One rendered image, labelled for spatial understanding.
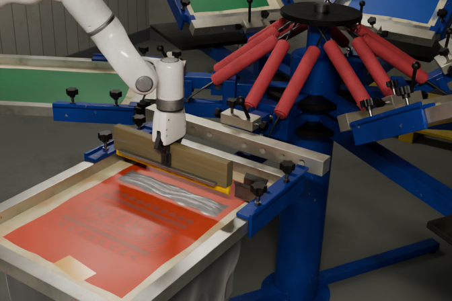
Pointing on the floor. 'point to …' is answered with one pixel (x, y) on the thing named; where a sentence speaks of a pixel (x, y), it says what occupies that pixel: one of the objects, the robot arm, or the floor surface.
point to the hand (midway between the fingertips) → (170, 156)
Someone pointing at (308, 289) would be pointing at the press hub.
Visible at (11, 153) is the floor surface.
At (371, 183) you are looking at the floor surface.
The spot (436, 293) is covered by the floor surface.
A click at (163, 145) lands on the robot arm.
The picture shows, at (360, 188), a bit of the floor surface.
